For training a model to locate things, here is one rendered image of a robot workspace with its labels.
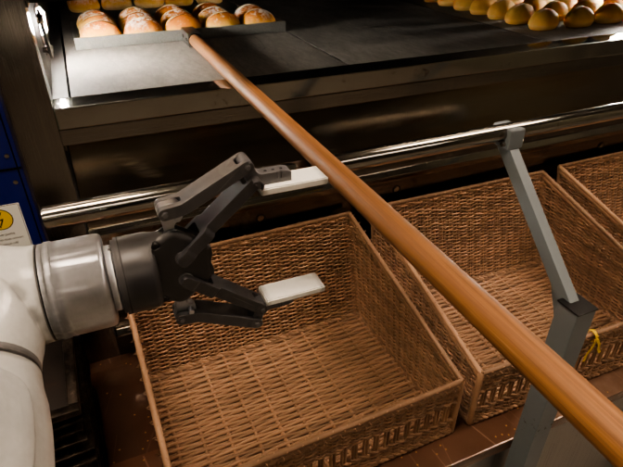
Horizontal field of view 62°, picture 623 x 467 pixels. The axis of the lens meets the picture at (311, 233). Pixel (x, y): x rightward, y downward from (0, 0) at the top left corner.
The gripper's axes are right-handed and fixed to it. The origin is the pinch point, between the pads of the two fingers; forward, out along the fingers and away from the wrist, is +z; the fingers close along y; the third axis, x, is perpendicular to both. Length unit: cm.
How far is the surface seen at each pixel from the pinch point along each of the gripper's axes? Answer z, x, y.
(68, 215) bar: -24.3, -18.5, 2.3
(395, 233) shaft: 7.1, 5.4, -1.4
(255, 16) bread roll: 27, -102, -4
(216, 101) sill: 4, -56, 3
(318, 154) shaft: 7.4, -14.9, -2.0
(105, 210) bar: -20.1, -18.4, 2.5
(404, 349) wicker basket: 34, -25, 53
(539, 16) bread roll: 100, -73, -4
